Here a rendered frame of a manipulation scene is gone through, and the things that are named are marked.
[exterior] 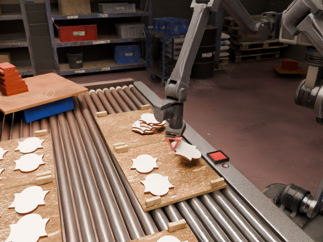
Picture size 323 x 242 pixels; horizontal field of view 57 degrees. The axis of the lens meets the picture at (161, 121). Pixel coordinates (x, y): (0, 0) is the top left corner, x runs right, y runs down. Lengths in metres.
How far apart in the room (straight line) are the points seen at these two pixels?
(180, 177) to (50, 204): 0.50
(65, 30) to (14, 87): 3.71
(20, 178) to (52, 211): 0.26
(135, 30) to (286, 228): 5.13
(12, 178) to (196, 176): 0.75
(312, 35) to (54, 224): 1.01
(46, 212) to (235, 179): 0.73
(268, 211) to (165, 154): 0.50
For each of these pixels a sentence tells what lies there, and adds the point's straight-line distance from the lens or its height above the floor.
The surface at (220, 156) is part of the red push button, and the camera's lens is 1.39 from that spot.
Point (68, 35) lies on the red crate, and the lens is 5.61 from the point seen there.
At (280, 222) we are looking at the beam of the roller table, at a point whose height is 0.92.
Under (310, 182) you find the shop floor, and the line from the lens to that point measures 3.04.
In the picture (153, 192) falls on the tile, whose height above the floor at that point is 0.95.
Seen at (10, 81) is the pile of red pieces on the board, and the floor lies 1.12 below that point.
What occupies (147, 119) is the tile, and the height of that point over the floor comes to 1.00.
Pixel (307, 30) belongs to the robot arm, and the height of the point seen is 1.52.
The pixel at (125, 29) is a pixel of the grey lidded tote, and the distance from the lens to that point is 5.78.
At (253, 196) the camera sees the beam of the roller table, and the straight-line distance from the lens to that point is 1.22.
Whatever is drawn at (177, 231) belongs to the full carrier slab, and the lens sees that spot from 1.01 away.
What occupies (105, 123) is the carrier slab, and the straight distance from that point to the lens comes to 1.68.
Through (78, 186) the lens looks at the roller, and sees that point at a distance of 1.25.
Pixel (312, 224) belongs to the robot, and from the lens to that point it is 2.23.
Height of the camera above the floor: 1.67
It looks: 26 degrees down
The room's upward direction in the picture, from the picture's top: straight up
